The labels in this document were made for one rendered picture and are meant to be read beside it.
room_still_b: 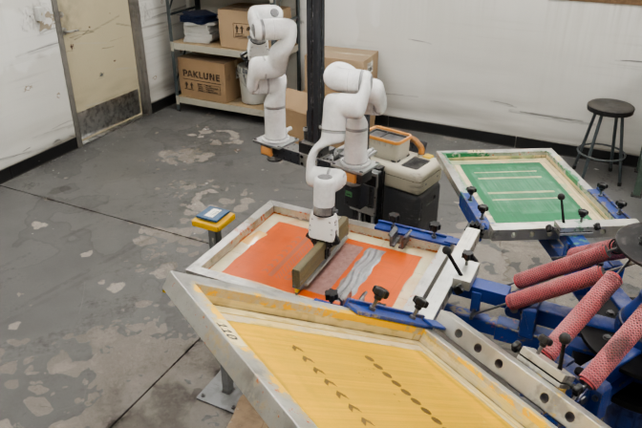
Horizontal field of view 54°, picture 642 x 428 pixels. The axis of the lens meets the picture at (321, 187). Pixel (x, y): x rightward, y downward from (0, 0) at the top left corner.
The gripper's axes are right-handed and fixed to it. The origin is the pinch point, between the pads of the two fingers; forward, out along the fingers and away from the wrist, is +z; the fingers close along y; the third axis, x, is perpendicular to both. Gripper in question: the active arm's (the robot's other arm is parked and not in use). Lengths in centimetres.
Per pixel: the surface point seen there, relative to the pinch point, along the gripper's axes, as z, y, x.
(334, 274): 5.9, -6.6, 3.5
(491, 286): -3, -60, 0
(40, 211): 89, 280, -113
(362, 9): -41, 141, -380
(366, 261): 4.3, -13.8, -8.3
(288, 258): 5.5, 13.2, 1.3
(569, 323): -12, -84, 27
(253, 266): 6.2, 22.0, 11.1
